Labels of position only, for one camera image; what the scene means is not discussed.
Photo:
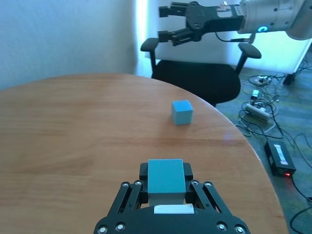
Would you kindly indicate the small white power adapter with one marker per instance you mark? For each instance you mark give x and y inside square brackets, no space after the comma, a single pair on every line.
[255,94]

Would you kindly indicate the black power supply brick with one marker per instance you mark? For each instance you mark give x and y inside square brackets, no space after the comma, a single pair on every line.
[280,158]

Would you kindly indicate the light blue cube block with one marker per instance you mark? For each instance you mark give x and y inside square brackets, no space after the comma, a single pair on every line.
[182,113]
[165,178]

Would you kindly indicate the white partition panel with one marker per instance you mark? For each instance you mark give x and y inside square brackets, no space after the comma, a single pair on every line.
[275,56]

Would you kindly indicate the black office chair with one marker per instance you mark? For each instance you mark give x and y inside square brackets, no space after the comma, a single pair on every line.
[200,80]

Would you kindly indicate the white power strip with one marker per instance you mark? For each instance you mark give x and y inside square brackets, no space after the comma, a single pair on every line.
[257,111]

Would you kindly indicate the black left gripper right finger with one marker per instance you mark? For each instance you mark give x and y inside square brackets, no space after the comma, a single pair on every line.
[189,185]

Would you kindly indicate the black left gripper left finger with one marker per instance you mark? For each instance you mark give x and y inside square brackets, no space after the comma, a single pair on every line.
[143,185]

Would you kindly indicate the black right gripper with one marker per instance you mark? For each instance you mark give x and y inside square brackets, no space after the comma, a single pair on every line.
[209,20]

